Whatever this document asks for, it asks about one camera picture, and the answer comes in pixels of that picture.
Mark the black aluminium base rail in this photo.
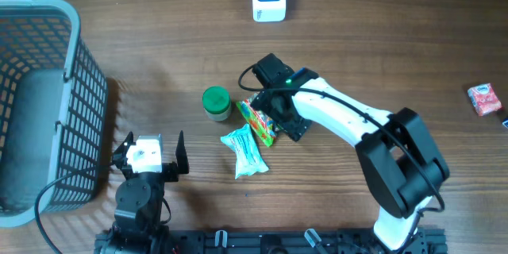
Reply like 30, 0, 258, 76
94, 228, 448, 254

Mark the grey plastic mesh basket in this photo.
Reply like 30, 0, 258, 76
1, 0, 108, 228

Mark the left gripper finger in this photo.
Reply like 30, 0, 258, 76
111, 132, 134, 179
175, 130, 190, 175

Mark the left black camera cable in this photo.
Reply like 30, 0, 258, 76
33, 164, 120, 254

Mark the mint wet wipes pack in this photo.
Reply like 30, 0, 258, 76
221, 124, 269, 179

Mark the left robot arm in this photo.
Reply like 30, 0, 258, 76
94, 133, 190, 253

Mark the green lid plastic jar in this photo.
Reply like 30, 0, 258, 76
202, 86, 232, 121

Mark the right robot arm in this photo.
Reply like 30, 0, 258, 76
249, 53, 450, 253

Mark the green Haribo candy bag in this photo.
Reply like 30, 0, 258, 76
236, 93, 279, 147

